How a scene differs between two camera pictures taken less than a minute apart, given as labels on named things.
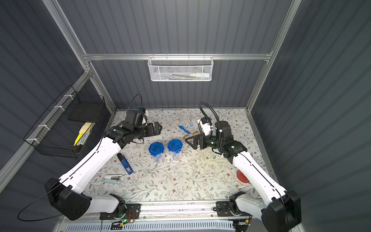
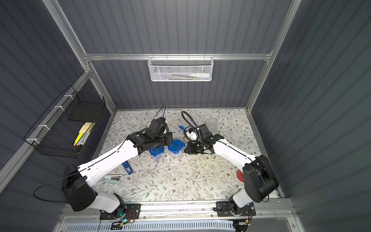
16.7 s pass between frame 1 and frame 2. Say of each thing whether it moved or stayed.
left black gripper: moved
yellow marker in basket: stayed
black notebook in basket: stayed
